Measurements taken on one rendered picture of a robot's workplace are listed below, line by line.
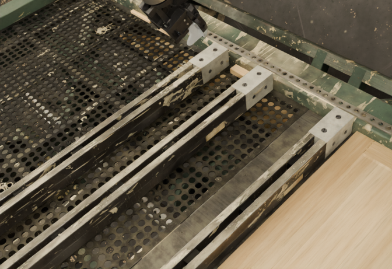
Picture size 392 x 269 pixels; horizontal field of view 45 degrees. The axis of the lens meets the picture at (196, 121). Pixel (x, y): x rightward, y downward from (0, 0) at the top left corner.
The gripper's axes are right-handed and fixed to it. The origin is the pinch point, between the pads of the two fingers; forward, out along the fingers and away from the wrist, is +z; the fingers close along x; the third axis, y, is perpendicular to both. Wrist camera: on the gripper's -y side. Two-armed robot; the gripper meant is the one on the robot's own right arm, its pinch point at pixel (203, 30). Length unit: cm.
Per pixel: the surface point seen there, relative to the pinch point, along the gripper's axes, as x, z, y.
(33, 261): 5, 1, 67
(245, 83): -2.0, 35.4, -0.5
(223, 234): 30.8, 15.3, 33.6
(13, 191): -18, 5, 63
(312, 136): 25.9, 32.4, 0.7
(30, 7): -105, 36, 27
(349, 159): 36, 38, -1
